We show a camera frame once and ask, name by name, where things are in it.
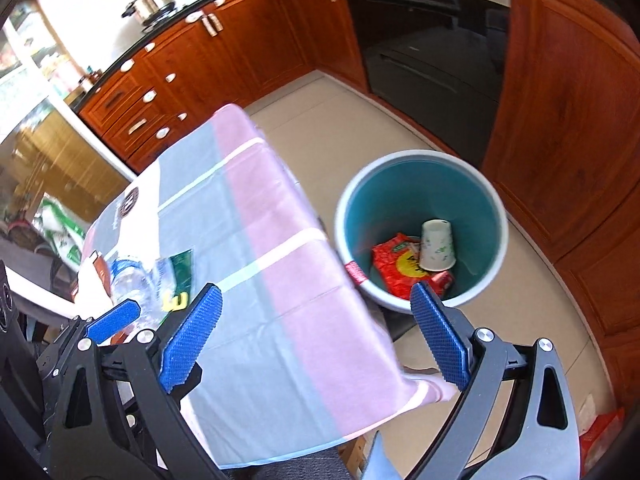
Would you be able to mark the teal trash bin white rim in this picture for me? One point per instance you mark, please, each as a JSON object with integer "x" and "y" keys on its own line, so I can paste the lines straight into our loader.
{"x": 400, "y": 200}

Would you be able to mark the black built-in oven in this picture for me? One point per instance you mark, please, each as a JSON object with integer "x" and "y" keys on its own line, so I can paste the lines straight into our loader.
{"x": 430, "y": 60}

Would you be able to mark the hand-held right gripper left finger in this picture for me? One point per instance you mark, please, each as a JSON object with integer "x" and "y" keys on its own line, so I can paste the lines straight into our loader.
{"x": 192, "y": 330}

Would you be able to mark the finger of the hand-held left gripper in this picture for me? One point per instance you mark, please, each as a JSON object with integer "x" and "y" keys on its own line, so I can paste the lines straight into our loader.
{"x": 112, "y": 316}

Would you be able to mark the red plastic bag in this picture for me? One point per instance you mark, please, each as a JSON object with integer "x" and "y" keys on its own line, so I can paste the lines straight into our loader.
{"x": 605, "y": 432}

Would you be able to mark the small condiment bottle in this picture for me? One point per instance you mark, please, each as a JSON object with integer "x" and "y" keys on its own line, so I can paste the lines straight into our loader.
{"x": 89, "y": 81}

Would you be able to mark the white paper cup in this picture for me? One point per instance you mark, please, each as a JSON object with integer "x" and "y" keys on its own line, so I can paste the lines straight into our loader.
{"x": 437, "y": 245}

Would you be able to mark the red snack packet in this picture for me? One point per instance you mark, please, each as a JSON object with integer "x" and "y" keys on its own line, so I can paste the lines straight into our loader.
{"x": 395, "y": 265}

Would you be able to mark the small red wrapper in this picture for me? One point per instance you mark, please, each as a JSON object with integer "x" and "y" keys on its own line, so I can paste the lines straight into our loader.
{"x": 442, "y": 281}

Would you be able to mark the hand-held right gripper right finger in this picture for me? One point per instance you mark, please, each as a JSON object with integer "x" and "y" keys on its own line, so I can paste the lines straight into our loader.
{"x": 440, "y": 335}

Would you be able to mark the pink grey striped tablecloth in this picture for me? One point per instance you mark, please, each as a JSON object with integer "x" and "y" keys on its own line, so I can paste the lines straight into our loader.
{"x": 300, "y": 285}

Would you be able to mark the glass display cabinet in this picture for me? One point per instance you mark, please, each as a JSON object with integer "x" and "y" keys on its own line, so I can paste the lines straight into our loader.
{"x": 50, "y": 160}

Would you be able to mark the tall wooden cabinet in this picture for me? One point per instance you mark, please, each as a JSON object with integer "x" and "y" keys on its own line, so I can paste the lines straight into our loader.
{"x": 575, "y": 110}

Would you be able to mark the wooden kitchen base cabinets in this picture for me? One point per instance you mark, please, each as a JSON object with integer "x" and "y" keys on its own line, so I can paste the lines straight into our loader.
{"x": 225, "y": 55}

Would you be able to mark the clear plastic bottle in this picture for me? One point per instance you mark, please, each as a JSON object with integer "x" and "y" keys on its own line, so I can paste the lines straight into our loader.
{"x": 130, "y": 280}

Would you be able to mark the green white plastic bag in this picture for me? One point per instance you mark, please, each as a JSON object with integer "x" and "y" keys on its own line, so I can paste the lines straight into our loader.
{"x": 62, "y": 230}

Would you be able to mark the green silver snack packet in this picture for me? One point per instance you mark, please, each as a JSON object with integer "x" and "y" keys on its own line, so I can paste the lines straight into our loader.
{"x": 182, "y": 270}

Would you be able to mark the black kitchen countertop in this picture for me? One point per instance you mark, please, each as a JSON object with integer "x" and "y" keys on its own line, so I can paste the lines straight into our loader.
{"x": 125, "y": 55}

